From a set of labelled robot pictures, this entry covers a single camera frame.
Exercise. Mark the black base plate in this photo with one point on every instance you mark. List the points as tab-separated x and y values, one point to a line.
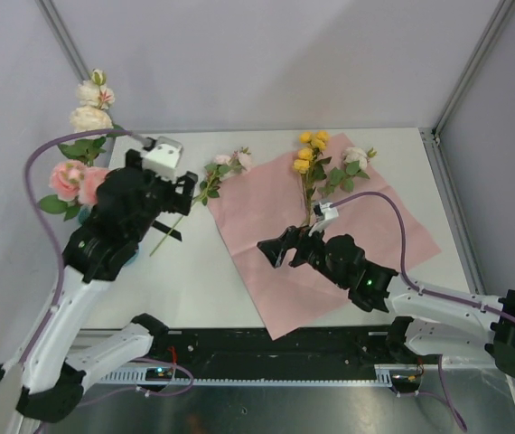
244	349

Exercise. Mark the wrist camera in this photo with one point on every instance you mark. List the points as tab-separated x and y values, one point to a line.
162	156
325	214

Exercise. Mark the green flower stem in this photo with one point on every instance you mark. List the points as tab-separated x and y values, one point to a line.
75	180

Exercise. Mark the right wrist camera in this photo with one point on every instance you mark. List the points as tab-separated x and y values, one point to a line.
325	214

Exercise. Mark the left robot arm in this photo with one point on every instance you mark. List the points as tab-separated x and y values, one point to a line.
43	380

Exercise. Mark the black ribbon gold lettering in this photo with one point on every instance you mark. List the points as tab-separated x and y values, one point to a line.
166	230

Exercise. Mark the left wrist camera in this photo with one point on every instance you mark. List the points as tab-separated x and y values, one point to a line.
162	156

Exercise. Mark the teal cylindrical vase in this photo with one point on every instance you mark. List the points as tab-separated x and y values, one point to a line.
132	259

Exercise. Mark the pale pink rose stem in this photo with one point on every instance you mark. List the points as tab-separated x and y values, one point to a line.
222	167

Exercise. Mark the yellow rose stem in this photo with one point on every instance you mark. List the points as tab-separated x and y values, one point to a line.
310	163

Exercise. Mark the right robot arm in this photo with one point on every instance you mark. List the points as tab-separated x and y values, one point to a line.
427	321

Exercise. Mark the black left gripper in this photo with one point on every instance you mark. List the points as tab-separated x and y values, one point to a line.
177	202

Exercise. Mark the white rose stem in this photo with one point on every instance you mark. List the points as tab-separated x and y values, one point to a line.
354	164

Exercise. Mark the slotted cable duct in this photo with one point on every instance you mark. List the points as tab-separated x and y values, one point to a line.
346	375

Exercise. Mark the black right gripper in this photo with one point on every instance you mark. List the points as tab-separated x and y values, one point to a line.
275	249

